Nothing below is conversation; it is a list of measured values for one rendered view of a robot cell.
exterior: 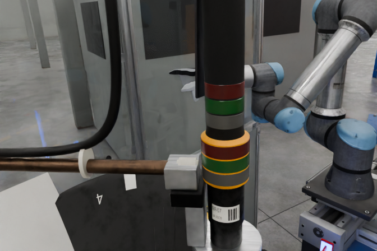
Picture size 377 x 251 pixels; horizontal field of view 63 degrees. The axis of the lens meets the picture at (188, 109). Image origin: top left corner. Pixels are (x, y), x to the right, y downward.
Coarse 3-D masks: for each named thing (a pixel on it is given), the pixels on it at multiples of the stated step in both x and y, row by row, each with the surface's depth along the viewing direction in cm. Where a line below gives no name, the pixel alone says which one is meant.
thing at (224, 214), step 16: (208, 192) 29; (224, 192) 27; (240, 192) 28; (208, 208) 30; (224, 208) 28; (240, 208) 28; (224, 224) 28; (240, 224) 29; (224, 240) 29; (240, 240) 30
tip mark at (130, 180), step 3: (126, 174) 47; (129, 174) 47; (132, 174) 47; (126, 177) 47; (129, 177) 47; (132, 177) 47; (126, 180) 47; (129, 180) 47; (132, 180) 47; (135, 180) 47; (126, 183) 46; (129, 183) 46; (132, 183) 46; (135, 183) 46; (126, 186) 46; (129, 186) 46; (132, 186) 46; (135, 186) 46; (126, 189) 46
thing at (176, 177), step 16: (176, 160) 29; (176, 176) 28; (192, 176) 27; (176, 192) 28; (192, 192) 28; (192, 208) 29; (192, 224) 29; (208, 224) 33; (192, 240) 30; (208, 240) 31; (256, 240) 30
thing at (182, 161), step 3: (180, 159) 29; (183, 159) 29; (186, 159) 29; (189, 159) 29; (192, 159) 28; (195, 159) 28; (177, 162) 29; (180, 162) 28; (183, 162) 28; (186, 162) 28; (189, 162) 28; (192, 162) 28; (195, 162) 28; (198, 162) 29; (198, 174) 29
